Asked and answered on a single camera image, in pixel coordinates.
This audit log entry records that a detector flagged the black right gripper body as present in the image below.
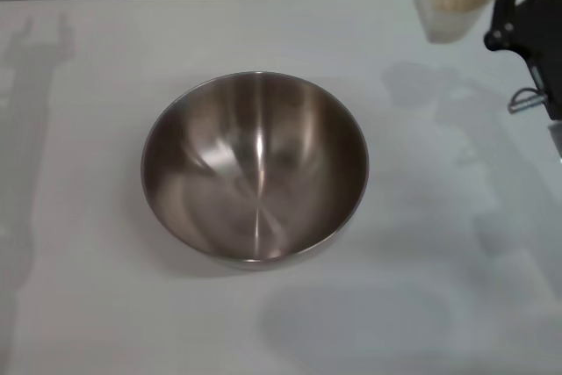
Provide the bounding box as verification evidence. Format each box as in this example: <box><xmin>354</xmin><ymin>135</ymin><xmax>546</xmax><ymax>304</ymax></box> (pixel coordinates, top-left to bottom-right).
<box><xmin>504</xmin><ymin>0</ymin><xmax>562</xmax><ymax>121</ymax></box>

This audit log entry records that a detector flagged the clear plastic measuring cup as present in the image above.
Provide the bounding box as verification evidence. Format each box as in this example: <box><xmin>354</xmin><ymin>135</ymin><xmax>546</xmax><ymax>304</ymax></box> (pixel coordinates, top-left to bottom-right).
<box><xmin>412</xmin><ymin>0</ymin><xmax>501</xmax><ymax>45</ymax></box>

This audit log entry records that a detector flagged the stainless steel mixing bowl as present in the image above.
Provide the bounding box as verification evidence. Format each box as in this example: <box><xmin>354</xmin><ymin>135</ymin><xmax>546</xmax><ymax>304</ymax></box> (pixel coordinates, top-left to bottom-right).
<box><xmin>140</xmin><ymin>70</ymin><xmax>370</xmax><ymax>273</ymax></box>

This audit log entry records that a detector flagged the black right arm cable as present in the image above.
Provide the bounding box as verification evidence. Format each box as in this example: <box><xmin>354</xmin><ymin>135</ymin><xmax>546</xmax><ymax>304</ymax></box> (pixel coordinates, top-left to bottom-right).
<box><xmin>508</xmin><ymin>87</ymin><xmax>545</xmax><ymax>115</ymax></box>

